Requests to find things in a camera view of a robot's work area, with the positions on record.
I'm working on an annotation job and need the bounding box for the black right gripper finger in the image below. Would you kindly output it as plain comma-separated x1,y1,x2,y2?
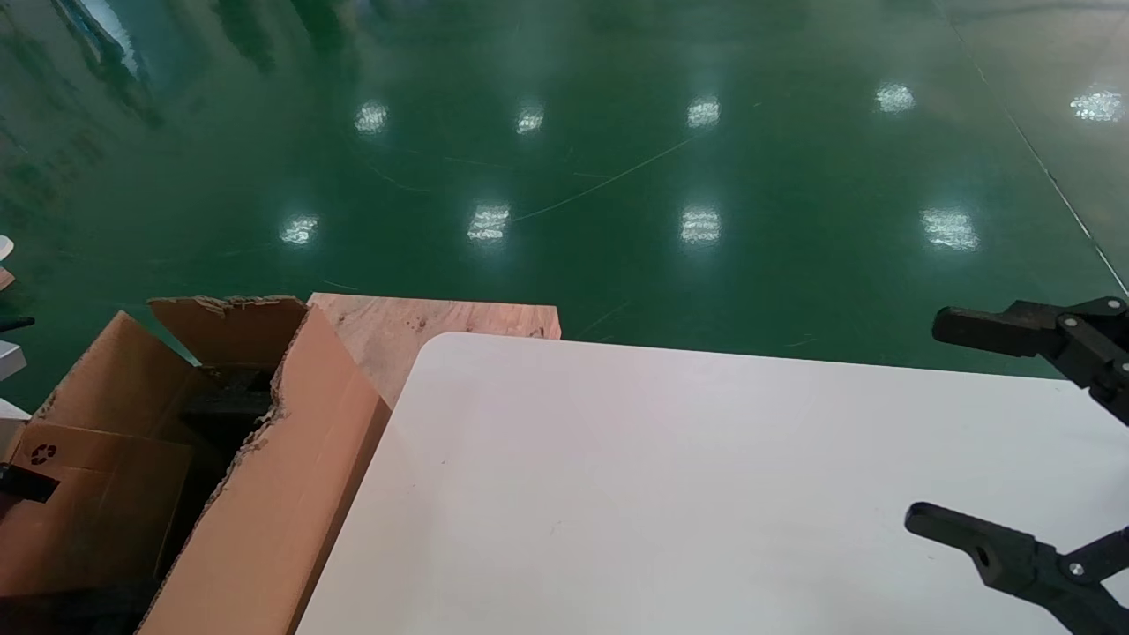
932,297,1129,425
904,502,1129,635

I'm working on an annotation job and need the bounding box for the large torn cardboard box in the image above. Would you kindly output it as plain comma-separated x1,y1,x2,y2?
0,295,394,635

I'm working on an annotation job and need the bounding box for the black foam insert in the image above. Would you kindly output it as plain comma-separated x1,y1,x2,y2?
181,366,276,442

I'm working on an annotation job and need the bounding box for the wooden pallet board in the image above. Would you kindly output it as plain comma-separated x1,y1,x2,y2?
307,293,563,407

